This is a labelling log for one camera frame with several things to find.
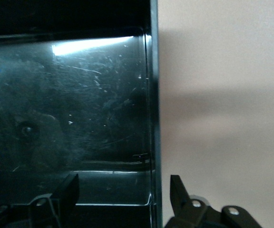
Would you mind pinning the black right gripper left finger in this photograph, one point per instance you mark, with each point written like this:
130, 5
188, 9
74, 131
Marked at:
65, 194

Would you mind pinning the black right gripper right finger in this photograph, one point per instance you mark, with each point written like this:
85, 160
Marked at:
182, 202

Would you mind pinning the black plastic box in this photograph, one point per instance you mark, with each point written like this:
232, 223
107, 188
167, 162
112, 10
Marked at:
80, 107

